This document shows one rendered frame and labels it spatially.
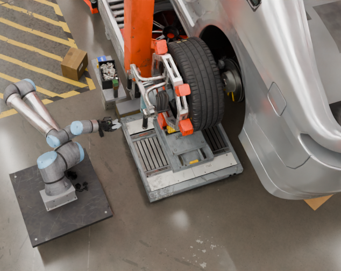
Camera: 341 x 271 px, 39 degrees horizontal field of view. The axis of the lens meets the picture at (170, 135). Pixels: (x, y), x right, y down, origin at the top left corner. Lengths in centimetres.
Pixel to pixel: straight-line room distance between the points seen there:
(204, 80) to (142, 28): 59
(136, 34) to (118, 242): 159
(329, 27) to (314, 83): 130
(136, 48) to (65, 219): 134
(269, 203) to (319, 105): 168
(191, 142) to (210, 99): 83
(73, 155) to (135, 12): 110
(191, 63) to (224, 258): 156
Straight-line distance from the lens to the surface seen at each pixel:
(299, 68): 262
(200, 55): 321
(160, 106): 315
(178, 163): 389
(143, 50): 358
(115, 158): 407
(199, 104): 315
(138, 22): 333
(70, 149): 351
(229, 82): 345
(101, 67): 389
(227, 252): 386
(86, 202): 360
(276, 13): 274
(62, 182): 348
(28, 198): 367
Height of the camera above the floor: 364
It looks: 60 degrees down
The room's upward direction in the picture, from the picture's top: 10 degrees clockwise
